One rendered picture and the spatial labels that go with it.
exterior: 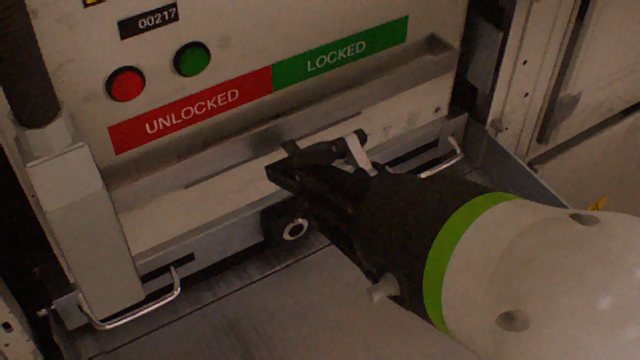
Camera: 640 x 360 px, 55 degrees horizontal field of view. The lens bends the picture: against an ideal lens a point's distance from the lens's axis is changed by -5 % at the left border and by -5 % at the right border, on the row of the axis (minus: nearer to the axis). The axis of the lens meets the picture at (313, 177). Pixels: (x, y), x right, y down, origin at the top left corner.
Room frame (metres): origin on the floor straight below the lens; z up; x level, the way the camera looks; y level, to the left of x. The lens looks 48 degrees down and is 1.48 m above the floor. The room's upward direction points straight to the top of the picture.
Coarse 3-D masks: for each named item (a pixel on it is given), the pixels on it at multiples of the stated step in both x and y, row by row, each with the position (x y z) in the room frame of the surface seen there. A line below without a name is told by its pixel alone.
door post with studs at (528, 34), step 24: (504, 0) 0.63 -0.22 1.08; (528, 0) 0.60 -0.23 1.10; (552, 0) 0.61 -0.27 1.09; (504, 24) 0.65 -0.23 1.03; (528, 24) 0.60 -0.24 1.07; (504, 48) 0.59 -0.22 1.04; (528, 48) 0.60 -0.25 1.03; (504, 72) 0.59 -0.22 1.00; (528, 72) 0.61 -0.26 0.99; (480, 96) 0.63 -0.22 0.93; (504, 96) 0.60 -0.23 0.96; (528, 96) 0.62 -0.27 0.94; (480, 120) 0.63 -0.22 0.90; (504, 120) 0.60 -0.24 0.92; (504, 144) 0.61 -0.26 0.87
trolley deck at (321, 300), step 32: (320, 256) 0.44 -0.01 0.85; (256, 288) 0.40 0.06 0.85; (288, 288) 0.40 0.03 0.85; (320, 288) 0.40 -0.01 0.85; (352, 288) 0.40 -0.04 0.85; (192, 320) 0.36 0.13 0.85; (224, 320) 0.36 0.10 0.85; (256, 320) 0.36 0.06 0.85; (288, 320) 0.36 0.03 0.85; (320, 320) 0.36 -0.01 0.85; (352, 320) 0.36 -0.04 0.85; (384, 320) 0.36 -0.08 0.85; (416, 320) 0.36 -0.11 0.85; (128, 352) 0.32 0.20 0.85; (160, 352) 0.32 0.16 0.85; (192, 352) 0.32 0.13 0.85; (224, 352) 0.32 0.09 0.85; (256, 352) 0.32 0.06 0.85; (288, 352) 0.32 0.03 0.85; (320, 352) 0.32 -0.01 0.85; (352, 352) 0.32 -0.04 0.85; (384, 352) 0.32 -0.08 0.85; (416, 352) 0.32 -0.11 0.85; (448, 352) 0.32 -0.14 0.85
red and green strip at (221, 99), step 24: (384, 24) 0.55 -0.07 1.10; (336, 48) 0.52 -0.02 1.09; (360, 48) 0.53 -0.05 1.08; (384, 48) 0.55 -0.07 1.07; (264, 72) 0.47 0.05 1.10; (288, 72) 0.49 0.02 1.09; (312, 72) 0.50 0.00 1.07; (192, 96) 0.44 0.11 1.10; (216, 96) 0.45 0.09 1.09; (240, 96) 0.46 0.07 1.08; (264, 96) 0.47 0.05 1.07; (144, 120) 0.41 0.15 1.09; (168, 120) 0.42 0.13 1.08; (192, 120) 0.44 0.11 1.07; (120, 144) 0.40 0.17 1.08
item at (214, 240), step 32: (416, 128) 0.58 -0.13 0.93; (384, 160) 0.54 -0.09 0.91; (416, 160) 0.57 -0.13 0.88; (288, 192) 0.48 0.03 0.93; (224, 224) 0.43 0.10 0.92; (256, 224) 0.45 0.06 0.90; (160, 256) 0.39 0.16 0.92; (192, 256) 0.41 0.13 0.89; (224, 256) 0.43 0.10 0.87; (64, 288) 0.35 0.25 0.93; (64, 320) 0.33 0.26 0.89
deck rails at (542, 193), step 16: (496, 144) 0.57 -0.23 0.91; (480, 160) 0.58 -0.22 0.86; (496, 160) 0.56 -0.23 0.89; (512, 160) 0.54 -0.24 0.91; (464, 176) 0.57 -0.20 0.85; (480, 176) 0.57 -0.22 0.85; (496, 176) 0.55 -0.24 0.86; (512, 176) 0.53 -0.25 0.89; (528, 176) 0.52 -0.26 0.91; (512, 192) 0.53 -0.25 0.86; (528, 192) 0.51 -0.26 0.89; (544, 192) 0.49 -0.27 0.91; (64, 352) 0.28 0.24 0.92
